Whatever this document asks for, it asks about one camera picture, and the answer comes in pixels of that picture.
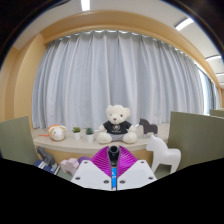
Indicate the small dark horse figure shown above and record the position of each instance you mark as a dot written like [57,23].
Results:
[149,127]

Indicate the grey curtain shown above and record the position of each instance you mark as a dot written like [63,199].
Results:
[116,73]

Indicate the cream teddy bear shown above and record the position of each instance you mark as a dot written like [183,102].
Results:
[116,126]

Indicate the large white horse figure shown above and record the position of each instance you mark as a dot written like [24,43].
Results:
[163,153]

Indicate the cream and orange plush toy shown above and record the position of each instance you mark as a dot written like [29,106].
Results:
[57,133]

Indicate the wooden window ledge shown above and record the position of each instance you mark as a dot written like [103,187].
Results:
[66,146]

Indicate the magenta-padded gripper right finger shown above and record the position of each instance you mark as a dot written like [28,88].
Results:
[138,175]

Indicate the ceiling lights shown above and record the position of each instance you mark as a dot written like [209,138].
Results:
[184,23]

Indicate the green partition panel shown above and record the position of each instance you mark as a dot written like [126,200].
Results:
[16,141]
[200,140]

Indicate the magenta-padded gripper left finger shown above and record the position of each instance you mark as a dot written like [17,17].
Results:
[88,175]

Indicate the small potted plant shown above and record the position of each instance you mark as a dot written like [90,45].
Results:
[76,134]
[89,136]

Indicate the dark blue book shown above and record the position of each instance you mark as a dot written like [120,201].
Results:
[45,166]

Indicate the grey horse figure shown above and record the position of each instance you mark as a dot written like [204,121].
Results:
[45,155]

